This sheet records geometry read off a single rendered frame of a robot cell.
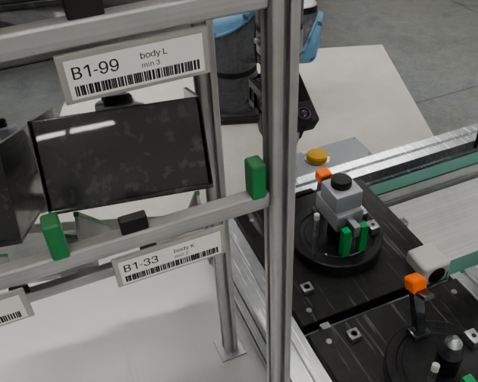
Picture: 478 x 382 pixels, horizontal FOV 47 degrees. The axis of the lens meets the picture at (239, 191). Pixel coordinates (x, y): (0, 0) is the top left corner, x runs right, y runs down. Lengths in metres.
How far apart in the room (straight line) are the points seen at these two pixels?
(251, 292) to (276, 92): 0.48
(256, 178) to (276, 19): 0.12
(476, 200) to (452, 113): 2.06
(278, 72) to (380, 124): 1.00
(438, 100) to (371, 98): 1.78
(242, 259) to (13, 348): 0.39
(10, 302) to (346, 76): 1.25
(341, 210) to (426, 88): 2.56
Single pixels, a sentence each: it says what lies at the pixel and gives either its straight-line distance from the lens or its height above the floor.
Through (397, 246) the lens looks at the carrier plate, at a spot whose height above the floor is 0.97.
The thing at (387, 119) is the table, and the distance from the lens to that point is 1.37.
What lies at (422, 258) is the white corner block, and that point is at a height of 0.99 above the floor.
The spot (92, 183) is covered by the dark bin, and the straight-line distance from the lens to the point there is 0.44.
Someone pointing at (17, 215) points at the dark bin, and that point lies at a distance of 0.43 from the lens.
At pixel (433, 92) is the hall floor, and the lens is 3.28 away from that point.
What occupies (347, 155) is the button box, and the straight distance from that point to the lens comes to 1.06.
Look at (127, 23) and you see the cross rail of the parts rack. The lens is 0.32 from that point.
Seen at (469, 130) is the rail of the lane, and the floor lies 0.96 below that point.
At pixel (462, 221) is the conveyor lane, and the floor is 0.92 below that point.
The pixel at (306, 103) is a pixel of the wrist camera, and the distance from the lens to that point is 0.88.
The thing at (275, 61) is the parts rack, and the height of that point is 1.42.
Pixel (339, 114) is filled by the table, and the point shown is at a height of 0.86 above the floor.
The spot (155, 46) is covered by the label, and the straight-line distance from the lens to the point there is 0.32.
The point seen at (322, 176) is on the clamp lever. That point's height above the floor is 1.07.
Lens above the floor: 1.58
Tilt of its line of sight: 40 degrees down
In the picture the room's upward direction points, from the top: 3 degrees counter-clockwise
